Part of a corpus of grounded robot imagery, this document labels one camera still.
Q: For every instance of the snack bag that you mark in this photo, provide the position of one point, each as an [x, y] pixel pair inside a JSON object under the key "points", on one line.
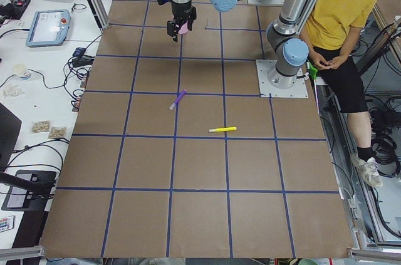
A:
{"points": [[40, 126], [57, 132]]}

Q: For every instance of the purple pen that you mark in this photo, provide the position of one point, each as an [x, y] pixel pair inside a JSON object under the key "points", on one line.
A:
{"points": [[177, 100]]}

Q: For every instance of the paper cup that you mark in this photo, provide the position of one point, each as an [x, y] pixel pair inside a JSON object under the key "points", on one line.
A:
{"points": [[21, 71]]}

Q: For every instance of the person in yellow shirt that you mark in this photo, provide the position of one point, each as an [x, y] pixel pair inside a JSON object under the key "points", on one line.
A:
{"points": [[331, 32]]}

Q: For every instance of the brown paper table cover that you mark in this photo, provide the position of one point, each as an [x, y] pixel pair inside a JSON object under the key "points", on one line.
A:
{"points": [[141, 180]]}

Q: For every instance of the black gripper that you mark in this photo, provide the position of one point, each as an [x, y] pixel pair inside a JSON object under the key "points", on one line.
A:
{"points": [[182, 12]]}

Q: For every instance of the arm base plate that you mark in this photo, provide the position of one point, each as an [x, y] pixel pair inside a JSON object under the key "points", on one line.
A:
{"points": [[274, 85]]}

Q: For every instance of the yellow pen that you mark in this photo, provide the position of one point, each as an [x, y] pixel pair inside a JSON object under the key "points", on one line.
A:
{"points": [[222, 129]]}

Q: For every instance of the lower teach pendant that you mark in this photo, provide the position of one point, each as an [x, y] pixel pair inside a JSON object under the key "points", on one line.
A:
{"points": [[48, 28]]}

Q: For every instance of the remote control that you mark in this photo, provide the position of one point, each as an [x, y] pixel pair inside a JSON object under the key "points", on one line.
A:
{"points": [[7, 223]]}

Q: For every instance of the pink mesh cup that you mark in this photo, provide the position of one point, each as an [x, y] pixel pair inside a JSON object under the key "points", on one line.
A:
{"points": [[183, 29]]}

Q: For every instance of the black camera stand base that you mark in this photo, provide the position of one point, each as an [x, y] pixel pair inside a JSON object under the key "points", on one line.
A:
{"points": [[29, 190]]}

